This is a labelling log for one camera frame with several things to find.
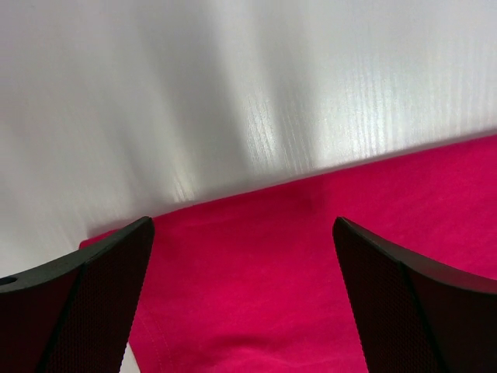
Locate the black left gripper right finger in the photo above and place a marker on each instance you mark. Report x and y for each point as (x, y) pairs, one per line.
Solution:
(413, 313)

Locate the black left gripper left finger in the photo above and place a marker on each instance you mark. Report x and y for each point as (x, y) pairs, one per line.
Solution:
(75, 313)

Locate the magenta pink t-shirt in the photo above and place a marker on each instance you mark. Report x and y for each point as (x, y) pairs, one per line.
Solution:
(251, 283)

